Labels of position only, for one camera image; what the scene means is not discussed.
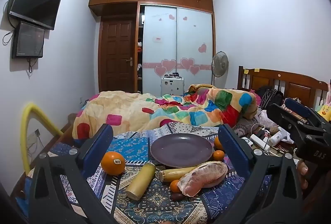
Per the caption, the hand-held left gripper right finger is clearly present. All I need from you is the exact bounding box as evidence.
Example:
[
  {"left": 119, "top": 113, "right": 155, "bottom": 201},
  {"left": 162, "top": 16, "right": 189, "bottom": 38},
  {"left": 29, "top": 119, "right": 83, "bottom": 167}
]
[{"left": 212, "top": 123, "right": 303, "bottom": 224}]

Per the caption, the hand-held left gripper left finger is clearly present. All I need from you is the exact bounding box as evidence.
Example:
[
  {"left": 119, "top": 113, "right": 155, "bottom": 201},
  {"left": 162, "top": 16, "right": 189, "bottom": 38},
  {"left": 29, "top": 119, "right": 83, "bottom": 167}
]
[{"left": 28, "top": 123, "right": 117, "bottom": 224}]

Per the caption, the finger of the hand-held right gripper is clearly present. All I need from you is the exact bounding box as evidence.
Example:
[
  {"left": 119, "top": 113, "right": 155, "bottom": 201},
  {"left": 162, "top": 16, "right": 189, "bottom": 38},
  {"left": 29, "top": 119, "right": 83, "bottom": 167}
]
[
  {"left": 266, "top": 103, "right": 327, "bottom": 142},
  {"left": 284, "top": 98, "right": 331, "bottom": 127}
]

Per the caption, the large orange with sticker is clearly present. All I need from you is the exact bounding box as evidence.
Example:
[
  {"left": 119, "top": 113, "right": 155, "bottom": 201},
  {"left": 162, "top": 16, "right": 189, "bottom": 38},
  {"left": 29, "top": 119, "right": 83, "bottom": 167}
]
[{"left": 101, "top": 151, "right": 126, "bottom": 176}]

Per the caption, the peeled pomelo segment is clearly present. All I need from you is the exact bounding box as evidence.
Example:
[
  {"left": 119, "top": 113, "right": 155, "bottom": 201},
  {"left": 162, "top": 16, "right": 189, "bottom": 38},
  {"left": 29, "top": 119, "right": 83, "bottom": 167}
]
[
  {"left": 204, "top": 161, "right": 229, "bottom": 187},
  {"left": 177, "top": 162, "right": 228, "bottom": 197}
]

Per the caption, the purple round plate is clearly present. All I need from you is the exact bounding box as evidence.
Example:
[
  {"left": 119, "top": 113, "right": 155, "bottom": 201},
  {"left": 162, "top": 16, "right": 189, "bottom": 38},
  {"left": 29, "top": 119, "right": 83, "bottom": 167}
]
[{"left": 150, "top": 133, "right": 214, "bottom": 168}]

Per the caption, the sugarcane piece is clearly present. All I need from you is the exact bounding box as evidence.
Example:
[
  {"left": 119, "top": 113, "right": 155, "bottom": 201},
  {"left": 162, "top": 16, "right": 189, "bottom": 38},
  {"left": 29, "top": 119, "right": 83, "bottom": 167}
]
[
  {"left": 159, "top": 166, "right": 198, "bottom": 183},
  {"left": 125, "top": 162, "right": 156, "bottom": 200}
]

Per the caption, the small mandarin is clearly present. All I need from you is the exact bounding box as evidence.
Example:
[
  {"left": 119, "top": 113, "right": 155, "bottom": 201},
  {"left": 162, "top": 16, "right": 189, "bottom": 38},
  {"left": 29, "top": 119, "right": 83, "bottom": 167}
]
[
  {"left": 212, "top": 150, "right": 225, "bottom": 162},
  {"left": 169, "top": 179, "right": 181, "bottom": 193}
]

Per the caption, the person's right hand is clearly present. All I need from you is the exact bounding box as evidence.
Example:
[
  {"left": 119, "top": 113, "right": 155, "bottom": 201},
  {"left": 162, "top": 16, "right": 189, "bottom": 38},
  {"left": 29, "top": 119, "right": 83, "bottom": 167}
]
[{"left": 296, "top": 159, "right": 309, "bottom": 190}]

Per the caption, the pink cloth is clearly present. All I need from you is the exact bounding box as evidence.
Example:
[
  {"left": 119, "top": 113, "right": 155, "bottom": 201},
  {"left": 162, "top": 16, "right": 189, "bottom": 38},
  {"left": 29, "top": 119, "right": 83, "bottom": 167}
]
[{"left": 259, "top": 110, "right": 278, "bottom": 128}]

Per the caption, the wooden bed headboard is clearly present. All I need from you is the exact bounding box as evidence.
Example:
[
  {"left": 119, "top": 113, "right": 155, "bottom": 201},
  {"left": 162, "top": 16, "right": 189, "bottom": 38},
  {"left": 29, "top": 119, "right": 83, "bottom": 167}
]
[{"left": 238, "top": 66, "right": 329, "bottom": 111}]

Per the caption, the black bag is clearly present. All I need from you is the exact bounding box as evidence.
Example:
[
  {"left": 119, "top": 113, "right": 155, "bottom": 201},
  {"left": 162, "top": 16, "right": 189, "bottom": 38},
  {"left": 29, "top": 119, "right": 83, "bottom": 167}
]
[{"left": 258, "top": 86, "right": 284, "bottom": 109}]

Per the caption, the yellow plush toy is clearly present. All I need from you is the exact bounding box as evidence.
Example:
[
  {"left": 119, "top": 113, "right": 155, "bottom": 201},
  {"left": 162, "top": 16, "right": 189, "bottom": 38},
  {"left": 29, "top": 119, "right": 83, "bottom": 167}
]
[{"left": 317, "top": 105, "right": 331, "bottom": 123}]

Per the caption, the white power strip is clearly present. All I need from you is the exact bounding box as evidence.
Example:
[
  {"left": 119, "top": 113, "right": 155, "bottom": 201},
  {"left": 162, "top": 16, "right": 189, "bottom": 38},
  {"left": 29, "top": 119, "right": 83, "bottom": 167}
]
[{"left": 250, "top": 133, "right": 271, "bottom": 151}]

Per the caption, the blue patterned cloth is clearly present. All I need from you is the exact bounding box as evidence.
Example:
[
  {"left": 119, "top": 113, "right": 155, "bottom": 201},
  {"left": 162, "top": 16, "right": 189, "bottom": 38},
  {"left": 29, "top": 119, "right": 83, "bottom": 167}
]
[{"left": 16, "top": 122, "right": 285, "bottom": 224}]

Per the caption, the colourful checked blanket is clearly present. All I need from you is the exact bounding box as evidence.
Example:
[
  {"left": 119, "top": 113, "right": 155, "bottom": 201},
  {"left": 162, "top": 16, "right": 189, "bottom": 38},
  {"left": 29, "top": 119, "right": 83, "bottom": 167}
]
[{"left": 72, "top": 85, "right": 258, "bottom": 140}]

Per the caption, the yellow plastic chair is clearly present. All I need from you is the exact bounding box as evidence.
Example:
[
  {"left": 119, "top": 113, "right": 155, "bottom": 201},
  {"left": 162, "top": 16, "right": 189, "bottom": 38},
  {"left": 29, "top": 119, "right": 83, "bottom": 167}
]
[{"left": 22, "top": 102, "right": 64, "bottom": 176}]

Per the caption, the standing electric fan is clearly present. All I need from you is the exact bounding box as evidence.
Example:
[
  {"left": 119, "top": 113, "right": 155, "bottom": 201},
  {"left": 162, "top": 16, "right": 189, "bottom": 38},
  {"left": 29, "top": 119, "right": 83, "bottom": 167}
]
[{"left": 211, "top": 51, "right": 229, "bottom": 87}]

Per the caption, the white hard case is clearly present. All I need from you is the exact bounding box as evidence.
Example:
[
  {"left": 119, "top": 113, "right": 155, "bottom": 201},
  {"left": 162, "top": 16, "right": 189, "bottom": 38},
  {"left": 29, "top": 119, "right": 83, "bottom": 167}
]
[{"left": 161, "top": 77, "right": 186, "bottom": 97}]

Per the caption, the brown wooden door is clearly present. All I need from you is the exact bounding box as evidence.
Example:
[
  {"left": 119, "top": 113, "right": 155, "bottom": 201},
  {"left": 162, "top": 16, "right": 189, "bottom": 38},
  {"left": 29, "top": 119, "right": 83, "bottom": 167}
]
[{"left": 100, "top": 16, "right": 137, "bottom": 93}]

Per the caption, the wardrobe with heart stickers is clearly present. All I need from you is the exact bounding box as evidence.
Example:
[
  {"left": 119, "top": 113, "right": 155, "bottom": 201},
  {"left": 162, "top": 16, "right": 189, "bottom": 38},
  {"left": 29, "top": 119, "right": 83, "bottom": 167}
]
[{"left": 137, "top": 2, "right": 216, "bottom": 96}]

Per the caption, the small black wall monitor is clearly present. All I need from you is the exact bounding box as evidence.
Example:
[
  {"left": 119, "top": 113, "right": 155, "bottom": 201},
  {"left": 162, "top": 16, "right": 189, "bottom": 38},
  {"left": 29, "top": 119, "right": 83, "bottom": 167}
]
[{"left": 12, "top": 21, "right": 46, "bottom": 59}]

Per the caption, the black monitor cable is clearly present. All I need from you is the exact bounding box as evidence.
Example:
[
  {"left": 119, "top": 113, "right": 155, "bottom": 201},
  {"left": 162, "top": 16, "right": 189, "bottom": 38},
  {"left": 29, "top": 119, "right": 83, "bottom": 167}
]
[{"left": 2, "top": 29, "right": 16, "bottom": 46}]

